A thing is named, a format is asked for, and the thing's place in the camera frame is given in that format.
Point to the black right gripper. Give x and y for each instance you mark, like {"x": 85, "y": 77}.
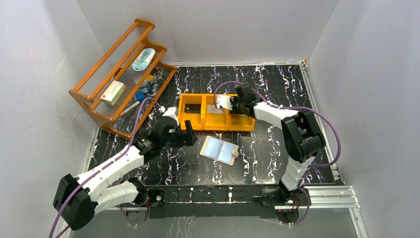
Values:
{"x": 238, "y": 105}

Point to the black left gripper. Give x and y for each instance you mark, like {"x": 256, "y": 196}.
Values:
{"x": 183, "y": 137}

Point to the black credit card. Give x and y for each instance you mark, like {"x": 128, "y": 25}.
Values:
{"x": 192, "y": 108}

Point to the white leather card holder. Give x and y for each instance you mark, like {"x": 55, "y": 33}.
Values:
{"x": 219, "y": 150}

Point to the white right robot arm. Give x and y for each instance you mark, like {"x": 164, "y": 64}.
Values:
{"x": 302, "y": 136}

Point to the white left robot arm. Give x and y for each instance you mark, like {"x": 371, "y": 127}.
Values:
{"x": 78, "y": 199}

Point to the silver card in tray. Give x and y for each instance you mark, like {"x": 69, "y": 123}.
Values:
{"x": 211, "y": 109}

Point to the yellow three-compartment plastic tray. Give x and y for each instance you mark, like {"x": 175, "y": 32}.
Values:
{"x": 212, "y": 122}

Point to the white marker pen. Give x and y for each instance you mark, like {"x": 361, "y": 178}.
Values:
{"x": 129, "y": 108}

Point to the blue cube block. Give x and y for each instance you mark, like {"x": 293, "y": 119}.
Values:
{"x": 139, "y": 96}

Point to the blue white tape roll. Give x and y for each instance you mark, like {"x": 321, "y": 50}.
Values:
{"x": 145, "y": 87}

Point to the yellow small block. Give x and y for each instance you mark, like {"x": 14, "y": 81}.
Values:
{"x": 151, "y": 79}

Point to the orange wooden shelf rack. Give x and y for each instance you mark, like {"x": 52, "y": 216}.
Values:
{"x": 116, "y": 65}

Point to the light blue oval case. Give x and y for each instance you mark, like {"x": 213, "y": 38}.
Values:
{"x": 143, "y": 59}

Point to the white red-print box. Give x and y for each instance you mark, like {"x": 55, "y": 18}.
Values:
{"x": 113, "y": 93}

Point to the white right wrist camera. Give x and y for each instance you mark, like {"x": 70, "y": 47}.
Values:
{"x": 224, "y": 101}

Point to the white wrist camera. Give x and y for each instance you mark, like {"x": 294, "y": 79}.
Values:
{"x": 172, "y": 113}
{"x": 224, "y": 101}

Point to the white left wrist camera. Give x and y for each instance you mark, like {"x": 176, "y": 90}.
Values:
{"x": 172, "y": 113}

